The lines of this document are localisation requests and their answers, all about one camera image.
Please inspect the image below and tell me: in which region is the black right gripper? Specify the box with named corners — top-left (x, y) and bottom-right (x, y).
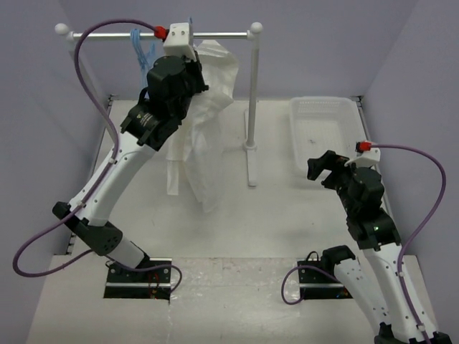
top-left (307, 149), bottom-right (358, 214)

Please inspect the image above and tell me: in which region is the blue wire hanger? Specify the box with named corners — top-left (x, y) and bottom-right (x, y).
top-left (188, 16), bottom-right (194, 37)

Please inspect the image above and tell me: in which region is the white skirt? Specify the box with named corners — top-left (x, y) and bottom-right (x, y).
top-left (166, 40), bottom-right (239, 213)

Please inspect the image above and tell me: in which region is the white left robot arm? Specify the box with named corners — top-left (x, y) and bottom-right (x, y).
top-left (52, 56), bottom-right (209, 282)

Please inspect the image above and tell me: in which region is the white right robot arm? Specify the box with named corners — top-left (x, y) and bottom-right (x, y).
top-left (307, 150), bottom-right (451, 343)

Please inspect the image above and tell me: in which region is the white plastic basket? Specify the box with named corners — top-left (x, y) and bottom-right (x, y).
top-left (288, 96), bottom-right (366, 178)

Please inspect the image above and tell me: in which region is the blue empty hangers bunch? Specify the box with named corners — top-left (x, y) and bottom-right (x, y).
top-left (130, 29), bottom-right (156, 89)

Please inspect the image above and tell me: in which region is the white clothes rack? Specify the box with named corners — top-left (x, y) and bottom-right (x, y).
top-left (55, 22), bottom-right (263, 187)

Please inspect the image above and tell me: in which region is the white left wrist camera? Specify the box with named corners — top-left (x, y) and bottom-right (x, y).
top-left (163, 22), bottom-right (197, 61)

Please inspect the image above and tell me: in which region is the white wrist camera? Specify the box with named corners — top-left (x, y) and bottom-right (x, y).
top-left (345, 140), bottom-right (381, 168)
top-left (163, 22), bottom-right (197, 61)

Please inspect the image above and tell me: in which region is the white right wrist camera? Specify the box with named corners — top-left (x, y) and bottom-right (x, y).
top-left (345, 140), bottom-right (381, 168)

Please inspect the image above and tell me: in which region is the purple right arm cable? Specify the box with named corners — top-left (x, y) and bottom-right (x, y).
top-left (280, 143), bottom-right (448, 344)

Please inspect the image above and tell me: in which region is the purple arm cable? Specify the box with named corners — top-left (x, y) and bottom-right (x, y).
top-left (280, 143), bottom-right (448, 344)
top-left (12, 19), bottom-right (184, 298)

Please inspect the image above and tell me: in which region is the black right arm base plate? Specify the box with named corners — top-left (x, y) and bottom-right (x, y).
top-left (298, 269), bottom-right (352, 300)

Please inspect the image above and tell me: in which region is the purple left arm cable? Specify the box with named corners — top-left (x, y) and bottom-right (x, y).
top-left (12, 19), bottom-right (184, 298)

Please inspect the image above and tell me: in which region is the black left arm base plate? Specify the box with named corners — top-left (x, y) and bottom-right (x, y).
top-left (103, 258), bottom-right (172, 301)

